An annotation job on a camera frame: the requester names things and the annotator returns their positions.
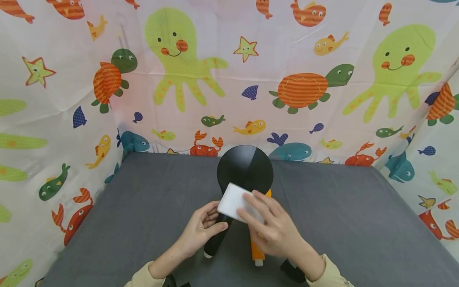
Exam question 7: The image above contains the orange handled utensil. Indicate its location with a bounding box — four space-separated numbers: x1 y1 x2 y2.
249 189 273 267

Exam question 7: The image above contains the person's right hand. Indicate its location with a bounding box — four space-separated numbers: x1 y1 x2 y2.
236 190 306 260

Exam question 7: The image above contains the person's left hand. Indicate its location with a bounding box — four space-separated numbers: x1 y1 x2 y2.
175 201 230 260

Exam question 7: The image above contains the person's right forearm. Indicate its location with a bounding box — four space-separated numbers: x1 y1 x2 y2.
287 240 355 287

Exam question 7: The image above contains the white sponge block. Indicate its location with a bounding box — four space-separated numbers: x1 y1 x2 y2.
217 183 266 224

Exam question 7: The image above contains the person's left forearm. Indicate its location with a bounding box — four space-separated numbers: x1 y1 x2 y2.
124 242 188 287

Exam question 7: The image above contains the black round pan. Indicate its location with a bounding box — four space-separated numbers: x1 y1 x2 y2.
204 145 274 259

